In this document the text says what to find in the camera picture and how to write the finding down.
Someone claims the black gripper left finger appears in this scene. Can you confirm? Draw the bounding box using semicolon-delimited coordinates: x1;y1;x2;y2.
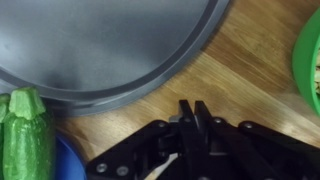
85;99;198;180

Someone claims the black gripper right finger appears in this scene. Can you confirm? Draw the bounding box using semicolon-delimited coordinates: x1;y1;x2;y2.
195;100;320;180

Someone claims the blue plate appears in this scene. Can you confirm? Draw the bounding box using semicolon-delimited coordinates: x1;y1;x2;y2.
53;133;88;180

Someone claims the bright green bowl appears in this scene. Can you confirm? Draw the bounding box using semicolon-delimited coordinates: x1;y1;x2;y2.
291;8;320;116

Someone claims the pile of peanuts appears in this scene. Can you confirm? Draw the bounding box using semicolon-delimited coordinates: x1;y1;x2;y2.
313;49;320;98

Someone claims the gray round tray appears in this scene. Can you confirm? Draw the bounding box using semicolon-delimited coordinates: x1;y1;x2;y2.
0;0;231;118

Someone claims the green zucchini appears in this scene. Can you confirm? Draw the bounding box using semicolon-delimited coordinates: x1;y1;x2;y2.
0;93;12;180
2;87;56;180

